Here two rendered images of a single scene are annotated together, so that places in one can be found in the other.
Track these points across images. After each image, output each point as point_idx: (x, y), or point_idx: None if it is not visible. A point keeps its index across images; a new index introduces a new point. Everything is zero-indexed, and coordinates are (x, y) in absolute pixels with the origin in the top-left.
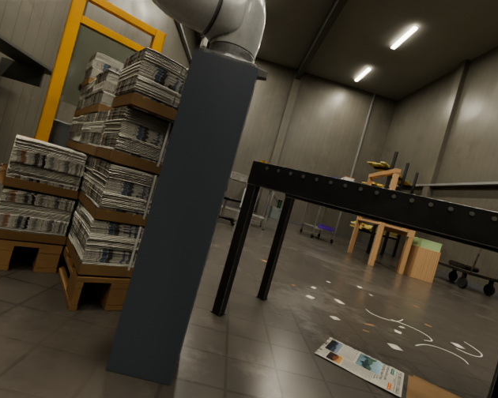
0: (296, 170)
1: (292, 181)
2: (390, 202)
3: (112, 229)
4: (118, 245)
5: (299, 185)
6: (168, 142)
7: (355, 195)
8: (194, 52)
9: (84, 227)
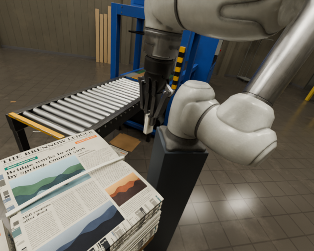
0: (101, 126)
1: (100, 133)
2: (132, 110)
3: None
4: None
5: (104, 132)
6: (190, 194)
7: (124, 116)
8: (208, 155)
9: None
